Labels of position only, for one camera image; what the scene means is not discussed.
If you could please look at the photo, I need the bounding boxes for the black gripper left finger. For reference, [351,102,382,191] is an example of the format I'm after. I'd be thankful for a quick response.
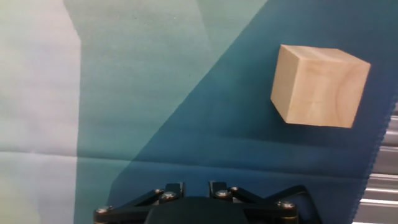
[93,182,186,224]

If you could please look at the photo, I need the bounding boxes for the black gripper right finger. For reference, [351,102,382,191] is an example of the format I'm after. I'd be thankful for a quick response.
[208,180,323,224]

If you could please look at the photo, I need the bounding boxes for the blue green white tablecloth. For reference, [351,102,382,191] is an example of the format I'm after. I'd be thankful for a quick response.
[0,0,398,224]

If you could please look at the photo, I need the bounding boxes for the wooden cube block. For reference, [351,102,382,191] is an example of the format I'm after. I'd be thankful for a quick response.
[270,44,372,129]

